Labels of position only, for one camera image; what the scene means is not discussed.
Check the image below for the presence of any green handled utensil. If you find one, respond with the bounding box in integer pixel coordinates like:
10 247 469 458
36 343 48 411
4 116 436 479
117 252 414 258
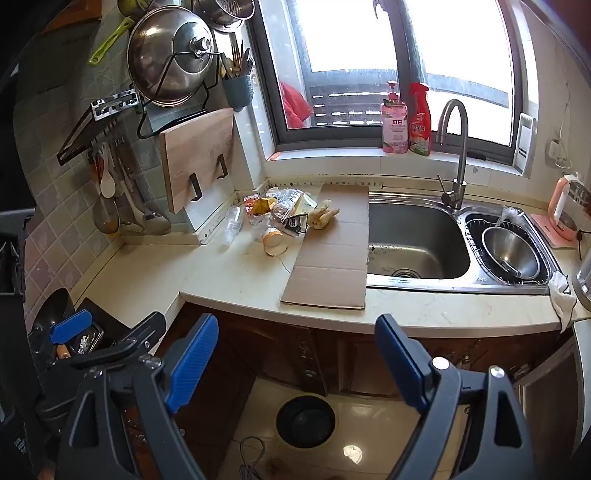
89 17 134 64

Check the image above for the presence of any dark framed window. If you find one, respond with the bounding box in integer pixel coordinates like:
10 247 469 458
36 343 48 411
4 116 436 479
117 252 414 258
247 0 539 174

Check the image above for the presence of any stainless steel pot lid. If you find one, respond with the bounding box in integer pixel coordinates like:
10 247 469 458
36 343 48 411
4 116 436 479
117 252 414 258
127 7 218 108

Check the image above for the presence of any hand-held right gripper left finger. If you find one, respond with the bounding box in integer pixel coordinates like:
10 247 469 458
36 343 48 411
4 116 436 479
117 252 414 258
55 314 219 480

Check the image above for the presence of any white rice paddle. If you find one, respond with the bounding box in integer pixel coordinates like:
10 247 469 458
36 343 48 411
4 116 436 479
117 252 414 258
99 143 116 199

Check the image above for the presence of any metal mesh strainer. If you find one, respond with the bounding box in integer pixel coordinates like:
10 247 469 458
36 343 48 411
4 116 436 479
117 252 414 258
92 196 121 235

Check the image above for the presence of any stainless steel sink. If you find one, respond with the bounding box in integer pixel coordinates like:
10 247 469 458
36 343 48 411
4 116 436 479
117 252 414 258
367 191 561 296

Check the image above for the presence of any clear plastic bag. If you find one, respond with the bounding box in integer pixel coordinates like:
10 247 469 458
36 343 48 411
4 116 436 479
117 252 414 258
265 187 305 222

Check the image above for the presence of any steel kitchen faucet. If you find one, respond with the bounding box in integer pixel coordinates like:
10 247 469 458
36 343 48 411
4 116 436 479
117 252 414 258
436 99 470 212

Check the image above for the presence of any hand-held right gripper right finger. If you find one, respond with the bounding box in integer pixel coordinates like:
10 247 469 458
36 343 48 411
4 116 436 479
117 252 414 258
375 314 536 480

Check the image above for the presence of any white backsplash panel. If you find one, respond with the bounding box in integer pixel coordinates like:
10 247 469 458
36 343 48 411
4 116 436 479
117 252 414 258
184 182 242 245

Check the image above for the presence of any wooden cutting board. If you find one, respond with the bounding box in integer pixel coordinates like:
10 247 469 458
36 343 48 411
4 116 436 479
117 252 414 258
158 107 235 214

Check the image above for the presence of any white ribbed panel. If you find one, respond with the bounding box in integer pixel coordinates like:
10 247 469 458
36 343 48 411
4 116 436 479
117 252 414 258
512 112 537 175

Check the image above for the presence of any black drain basket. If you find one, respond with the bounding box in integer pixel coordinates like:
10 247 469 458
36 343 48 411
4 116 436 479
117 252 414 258
464 213 551 285

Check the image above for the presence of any yellow snack packet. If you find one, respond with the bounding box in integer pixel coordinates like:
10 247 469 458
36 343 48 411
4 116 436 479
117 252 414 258
249 196 278 217

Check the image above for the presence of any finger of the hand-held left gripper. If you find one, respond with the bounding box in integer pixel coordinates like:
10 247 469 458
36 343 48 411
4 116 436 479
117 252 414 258
69 312 167 370
36 309 93 358

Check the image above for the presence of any red cloth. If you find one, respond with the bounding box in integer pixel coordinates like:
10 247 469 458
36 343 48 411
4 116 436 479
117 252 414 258
279 82 314 130

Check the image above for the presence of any bundle of chopsticks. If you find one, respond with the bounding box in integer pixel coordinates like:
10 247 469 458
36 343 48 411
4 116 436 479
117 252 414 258
221 37 254 79

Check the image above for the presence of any black wire wall rack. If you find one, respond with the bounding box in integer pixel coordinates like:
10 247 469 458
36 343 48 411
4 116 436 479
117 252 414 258
137 51 229 201

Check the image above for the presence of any black and white carton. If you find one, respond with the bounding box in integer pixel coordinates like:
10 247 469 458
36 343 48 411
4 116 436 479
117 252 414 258
283 215 309 237

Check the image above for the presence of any round black trash bin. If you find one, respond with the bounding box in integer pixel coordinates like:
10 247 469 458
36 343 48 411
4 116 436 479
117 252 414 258
276 394 336 448

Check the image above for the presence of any pink soap pump bottle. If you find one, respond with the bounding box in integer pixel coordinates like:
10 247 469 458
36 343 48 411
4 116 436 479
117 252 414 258
380 80 409 155

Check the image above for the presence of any white wall outlet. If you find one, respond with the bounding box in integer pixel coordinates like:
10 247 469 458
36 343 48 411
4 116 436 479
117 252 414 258
547 138 572 169

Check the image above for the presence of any white cloth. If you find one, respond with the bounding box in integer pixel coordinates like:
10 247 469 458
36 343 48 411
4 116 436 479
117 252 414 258
548 271 578 333

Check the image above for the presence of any paper cup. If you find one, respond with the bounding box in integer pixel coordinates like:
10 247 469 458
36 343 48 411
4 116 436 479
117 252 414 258
262 227 289 257

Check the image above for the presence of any black wall hook rail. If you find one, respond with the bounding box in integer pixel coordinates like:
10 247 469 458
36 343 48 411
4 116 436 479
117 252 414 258
56 90 141 167

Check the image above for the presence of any stainless steel colander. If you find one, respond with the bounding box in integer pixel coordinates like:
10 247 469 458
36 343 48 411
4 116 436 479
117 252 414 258
191 0 256 34

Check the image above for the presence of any flat cardboard sheet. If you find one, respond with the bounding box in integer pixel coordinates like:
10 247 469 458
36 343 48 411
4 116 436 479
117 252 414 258
280 183 370 311

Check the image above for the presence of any grey-blue utensil holder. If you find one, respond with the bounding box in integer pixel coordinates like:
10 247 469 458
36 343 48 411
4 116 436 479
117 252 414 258
223 74 256 113

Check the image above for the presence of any red spray bottle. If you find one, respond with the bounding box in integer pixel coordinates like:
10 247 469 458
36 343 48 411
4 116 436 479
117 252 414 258
409 82 433 156

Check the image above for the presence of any black floor cable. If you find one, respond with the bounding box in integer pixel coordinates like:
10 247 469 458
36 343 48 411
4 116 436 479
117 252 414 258
238 436 266 480

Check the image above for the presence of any beige ginger root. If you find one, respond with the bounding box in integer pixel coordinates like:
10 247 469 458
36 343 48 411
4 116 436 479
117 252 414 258
308 199 341 230

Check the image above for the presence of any stainless steel bowl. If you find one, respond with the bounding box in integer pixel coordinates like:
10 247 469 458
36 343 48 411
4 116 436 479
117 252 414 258
481 225 542 281

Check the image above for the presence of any metal ladle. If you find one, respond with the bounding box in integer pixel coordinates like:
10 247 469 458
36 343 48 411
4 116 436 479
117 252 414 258
115 143 171 234

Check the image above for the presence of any clear plastic bottle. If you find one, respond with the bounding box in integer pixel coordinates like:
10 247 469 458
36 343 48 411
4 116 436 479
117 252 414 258
223 206 244 247

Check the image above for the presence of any grey countertop appliance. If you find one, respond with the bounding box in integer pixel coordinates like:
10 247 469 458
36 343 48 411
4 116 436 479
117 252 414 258
571 256 591 319

